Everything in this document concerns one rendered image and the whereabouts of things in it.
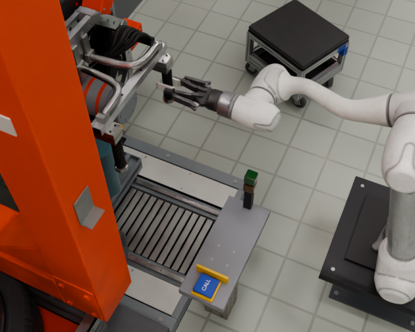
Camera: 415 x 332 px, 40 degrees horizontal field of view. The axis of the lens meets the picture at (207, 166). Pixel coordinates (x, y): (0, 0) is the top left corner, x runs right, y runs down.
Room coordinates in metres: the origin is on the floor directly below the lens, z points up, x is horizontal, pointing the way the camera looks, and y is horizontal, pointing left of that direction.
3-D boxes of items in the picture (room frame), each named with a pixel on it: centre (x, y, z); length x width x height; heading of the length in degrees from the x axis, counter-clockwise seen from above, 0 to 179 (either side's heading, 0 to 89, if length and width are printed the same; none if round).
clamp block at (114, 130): (1.13, 0.31, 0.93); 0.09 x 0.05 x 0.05; 64
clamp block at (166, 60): (1.44, 0.17, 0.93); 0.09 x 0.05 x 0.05; 64
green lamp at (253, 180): (1.15, -0.15, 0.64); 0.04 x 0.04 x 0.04; 64
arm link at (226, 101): (1.33, -0.07, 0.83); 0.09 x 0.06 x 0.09; 154
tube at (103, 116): (1.23, 0.36, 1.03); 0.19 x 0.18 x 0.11; 64
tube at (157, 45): (1.41, 0.27, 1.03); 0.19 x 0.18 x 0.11; 64
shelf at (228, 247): (0.97, -0.07, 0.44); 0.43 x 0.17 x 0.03; 154
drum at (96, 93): (1.35, 0.36, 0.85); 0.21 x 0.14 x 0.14; 64
